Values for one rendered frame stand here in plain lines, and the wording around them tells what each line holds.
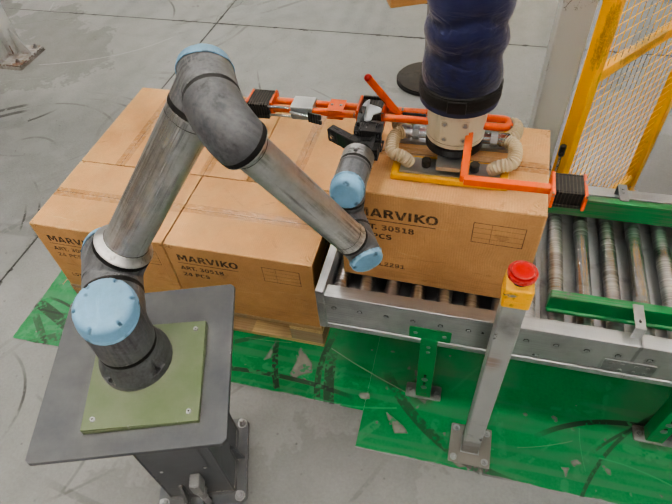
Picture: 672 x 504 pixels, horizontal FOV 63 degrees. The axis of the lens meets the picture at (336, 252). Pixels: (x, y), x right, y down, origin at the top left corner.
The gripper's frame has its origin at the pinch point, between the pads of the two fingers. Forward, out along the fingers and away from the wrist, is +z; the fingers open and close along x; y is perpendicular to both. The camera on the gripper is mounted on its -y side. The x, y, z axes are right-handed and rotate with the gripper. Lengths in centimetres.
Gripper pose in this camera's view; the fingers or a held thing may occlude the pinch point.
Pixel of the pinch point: (366, 112)
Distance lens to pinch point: 170.7
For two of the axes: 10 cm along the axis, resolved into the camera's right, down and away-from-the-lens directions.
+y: 9.7, 1.4, -2.1
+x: -0.7, -6.6, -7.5
